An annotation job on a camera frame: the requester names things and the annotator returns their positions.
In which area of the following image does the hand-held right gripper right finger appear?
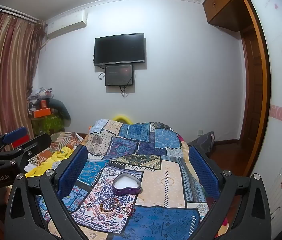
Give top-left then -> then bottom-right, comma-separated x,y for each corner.
188,145 -> 272,240

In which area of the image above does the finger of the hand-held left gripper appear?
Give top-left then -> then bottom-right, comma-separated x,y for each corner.
0,133 -> 52,170
0,127 -> 29,156

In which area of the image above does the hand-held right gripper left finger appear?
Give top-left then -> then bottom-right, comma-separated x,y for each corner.
5,145 -> 89,240

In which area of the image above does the gold bead bracelet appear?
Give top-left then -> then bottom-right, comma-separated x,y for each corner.
99,197 -> 121,212

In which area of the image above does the purple heart-shaped tin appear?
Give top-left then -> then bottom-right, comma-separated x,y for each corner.
112,172 -> 142,195

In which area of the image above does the thin red bracelet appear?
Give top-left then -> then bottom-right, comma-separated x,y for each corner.
120,204 -> 134,215

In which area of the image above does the red box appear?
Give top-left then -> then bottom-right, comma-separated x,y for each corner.
12,133 -> 30,149

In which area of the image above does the green covered table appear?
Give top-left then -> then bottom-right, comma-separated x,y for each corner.
31,114 -> 65,137

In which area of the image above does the yellow cloth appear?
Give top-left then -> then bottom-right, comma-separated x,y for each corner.
25,146 -> 76,178

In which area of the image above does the dark grey bag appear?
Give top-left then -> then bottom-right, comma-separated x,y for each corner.
187,131 -> 215,153

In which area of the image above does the orange patterned quilt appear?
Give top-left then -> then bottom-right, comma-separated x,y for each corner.
31,131 -> 84,167

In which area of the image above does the flat orange box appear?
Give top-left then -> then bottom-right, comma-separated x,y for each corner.
32,108 -> 51,118

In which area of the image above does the grey green cushion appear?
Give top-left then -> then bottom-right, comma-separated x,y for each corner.
49,98 -> 71,121

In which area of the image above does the pile of clutter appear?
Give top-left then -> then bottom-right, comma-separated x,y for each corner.
27,87 -> 55,111

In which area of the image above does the patchwork printed blanket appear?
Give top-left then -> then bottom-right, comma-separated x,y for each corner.
38,119 -> 229,240

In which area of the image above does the striped brown curtain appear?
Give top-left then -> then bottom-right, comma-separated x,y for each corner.
0,9 -> 47,153

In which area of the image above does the small black monitor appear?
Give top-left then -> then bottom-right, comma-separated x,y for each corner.
105,64 -> 134,87

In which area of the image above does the white wardrobe sliding door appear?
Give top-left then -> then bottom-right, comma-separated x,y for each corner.
247,0 -> 282,240

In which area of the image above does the white air conditioner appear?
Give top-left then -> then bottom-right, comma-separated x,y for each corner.
47,10 -> 88,40

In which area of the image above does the wooden overhead cabinet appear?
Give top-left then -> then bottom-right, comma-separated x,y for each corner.
202,0 -> 244,32

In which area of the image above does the yellow ring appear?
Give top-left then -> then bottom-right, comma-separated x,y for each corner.
112,114 -> 132,125

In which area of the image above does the wooden door frame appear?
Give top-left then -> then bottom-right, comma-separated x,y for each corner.
238,0 -> 273,178

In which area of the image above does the curtain rail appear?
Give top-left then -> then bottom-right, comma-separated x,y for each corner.
0,2 -> 48,27

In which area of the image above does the black wall television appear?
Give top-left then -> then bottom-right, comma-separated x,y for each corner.
94,33 -> 146,66

